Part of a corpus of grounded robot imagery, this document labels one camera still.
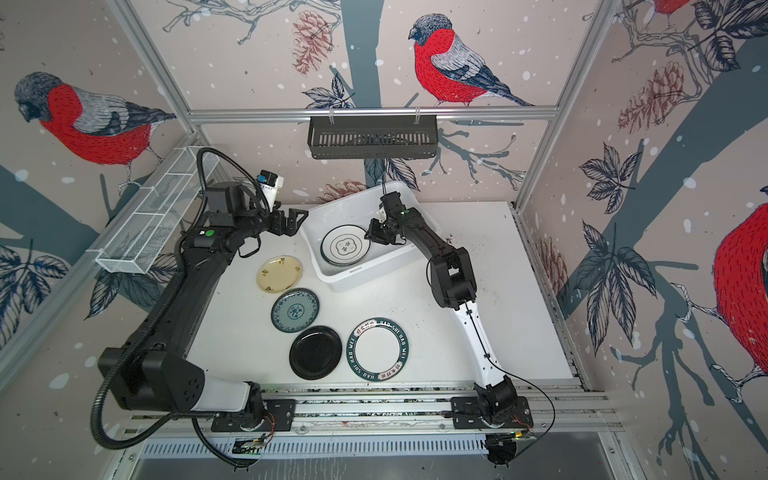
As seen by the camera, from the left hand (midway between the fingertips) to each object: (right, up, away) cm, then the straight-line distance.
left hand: (289, 205), depth 76 cm
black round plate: (+4, -42, +10) cm, 44 cm away
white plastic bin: (+24, -16, +11) cm, 31 cm away
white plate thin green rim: (+9, -12, +31) cm, 34 cm away
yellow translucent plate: (-12, -22, +25) cm, 35 cm away
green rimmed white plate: (+10, -16, +28) cm, 33 cm away
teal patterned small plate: (-4, -32, +16) cm, 36 cm away
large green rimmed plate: (+23, -41, +8) cm, 47 cm away
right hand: (+18, -10, +28) cm, 35 cm away
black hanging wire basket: (+20, +28, +30) cm, 45 cm away
